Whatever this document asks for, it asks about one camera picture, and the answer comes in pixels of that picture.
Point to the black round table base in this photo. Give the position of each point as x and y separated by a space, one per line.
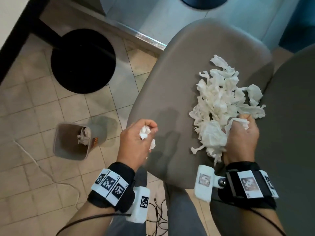
83 71

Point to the person's left forearm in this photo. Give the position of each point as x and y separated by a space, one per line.
91 223

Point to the person's left hand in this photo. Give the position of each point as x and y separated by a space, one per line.
133 147

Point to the grey trousers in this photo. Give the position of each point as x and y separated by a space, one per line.
182 213

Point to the metal floor edge strip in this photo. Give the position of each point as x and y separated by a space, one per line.
147 38

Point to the blue sofa bench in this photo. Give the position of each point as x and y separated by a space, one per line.
300 27

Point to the dark blue round table base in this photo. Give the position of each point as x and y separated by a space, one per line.
204 2

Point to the grey upholstered chair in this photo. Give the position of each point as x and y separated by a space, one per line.
184 83

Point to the small grey waste bin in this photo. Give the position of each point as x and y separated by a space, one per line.
64 145

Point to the person's right hand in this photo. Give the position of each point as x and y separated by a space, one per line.
243 145

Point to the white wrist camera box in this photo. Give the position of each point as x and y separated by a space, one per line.
203 181
140 204

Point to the person's right forearm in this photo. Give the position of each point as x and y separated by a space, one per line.
246 223

